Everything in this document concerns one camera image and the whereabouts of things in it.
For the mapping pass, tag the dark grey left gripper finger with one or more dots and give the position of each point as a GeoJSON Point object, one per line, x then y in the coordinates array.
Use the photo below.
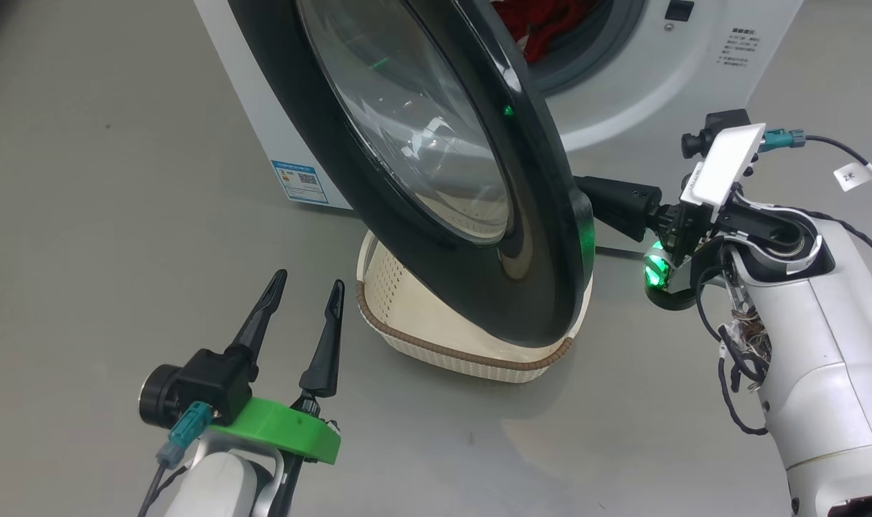
{"type": "Point", "coordinates": [263, 309]}
{"type": "Point", "coordinates": [328, 345]}

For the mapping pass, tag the green band left gripper body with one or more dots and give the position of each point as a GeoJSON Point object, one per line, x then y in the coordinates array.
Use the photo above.
{"type": "Point", "coordinates": [292, 431]}

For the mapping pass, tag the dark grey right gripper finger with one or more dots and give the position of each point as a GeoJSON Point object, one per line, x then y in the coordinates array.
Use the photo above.
{"type": "Point", "coordinates": [622, 205]}

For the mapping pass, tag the white band right gripper body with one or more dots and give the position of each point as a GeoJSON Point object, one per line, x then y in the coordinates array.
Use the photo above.
{"type": "Point", "coordinates": [726, 169]}

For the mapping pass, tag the red white garment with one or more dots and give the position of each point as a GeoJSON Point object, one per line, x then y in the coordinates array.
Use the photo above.
{"type": "Point", "coordinates": [543, 29]}

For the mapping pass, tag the black round glass washer door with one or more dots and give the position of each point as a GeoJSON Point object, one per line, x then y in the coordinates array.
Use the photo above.
{"type": "Point", "coordinates": [407, 108]}

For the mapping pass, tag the white front-load washing machine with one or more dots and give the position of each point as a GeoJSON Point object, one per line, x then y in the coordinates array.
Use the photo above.
{"type": "Point", "coordinates": [694, 82]}

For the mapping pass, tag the cream perforated laundry basket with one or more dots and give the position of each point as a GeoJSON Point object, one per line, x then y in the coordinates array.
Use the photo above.
{"type": "Point", "coordinates": [421, 316]}

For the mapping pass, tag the blue white energy label sticker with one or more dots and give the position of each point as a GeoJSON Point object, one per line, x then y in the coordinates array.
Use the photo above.
{"type": "Point", "coordinates": [299, 179]}

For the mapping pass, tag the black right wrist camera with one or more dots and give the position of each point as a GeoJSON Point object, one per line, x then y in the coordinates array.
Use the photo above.
{"type": "Point", "coordinates": [694, 143]}

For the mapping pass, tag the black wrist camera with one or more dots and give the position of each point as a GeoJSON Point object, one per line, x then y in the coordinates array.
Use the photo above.
{"type": "Point", "coordinates": [206, 380]}
{"type": "Point", "coordinates": [694, 143]}

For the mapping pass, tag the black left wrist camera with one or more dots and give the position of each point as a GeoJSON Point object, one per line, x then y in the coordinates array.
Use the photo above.
{"type": "Point", "coordinates": [206, 380]}

